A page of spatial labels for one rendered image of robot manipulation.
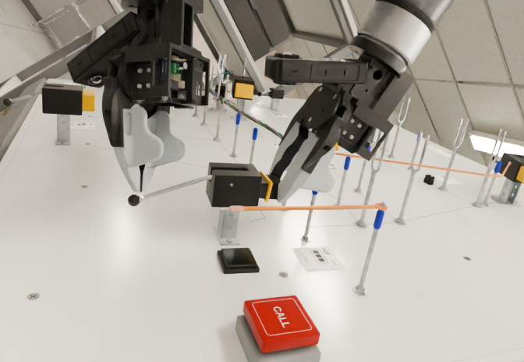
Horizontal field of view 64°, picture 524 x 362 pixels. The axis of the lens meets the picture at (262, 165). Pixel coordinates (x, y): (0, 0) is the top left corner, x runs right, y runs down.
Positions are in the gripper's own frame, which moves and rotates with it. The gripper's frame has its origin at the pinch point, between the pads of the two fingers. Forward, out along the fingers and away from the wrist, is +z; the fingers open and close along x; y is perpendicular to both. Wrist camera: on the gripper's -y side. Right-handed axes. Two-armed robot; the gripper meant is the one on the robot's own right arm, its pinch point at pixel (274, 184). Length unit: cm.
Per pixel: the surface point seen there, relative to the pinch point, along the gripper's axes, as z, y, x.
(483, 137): -71, 278, 235
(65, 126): 15.4, -23.4, 32.9
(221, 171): 1.3, -7.3, -1.0
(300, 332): 5.0, -2.4, -21.1
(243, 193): 2.2, -4.1, -2.3
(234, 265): 8.2, -3.1, -7.9
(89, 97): 8.5, -22.3, 32.1
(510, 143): -74, 275, 206
